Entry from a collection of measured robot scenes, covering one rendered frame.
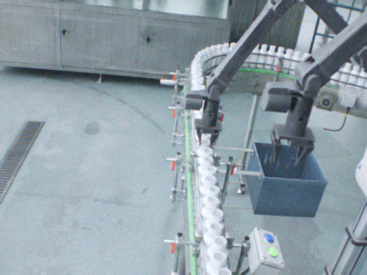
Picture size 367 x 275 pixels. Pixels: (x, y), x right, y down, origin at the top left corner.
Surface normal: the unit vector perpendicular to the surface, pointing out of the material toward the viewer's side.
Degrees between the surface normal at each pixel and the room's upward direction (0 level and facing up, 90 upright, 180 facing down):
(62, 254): 0
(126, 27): 90
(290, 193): 90
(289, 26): 90
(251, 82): 90
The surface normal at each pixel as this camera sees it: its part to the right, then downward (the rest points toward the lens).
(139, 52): 0.07, 0.55
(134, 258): 0.15, -0.83
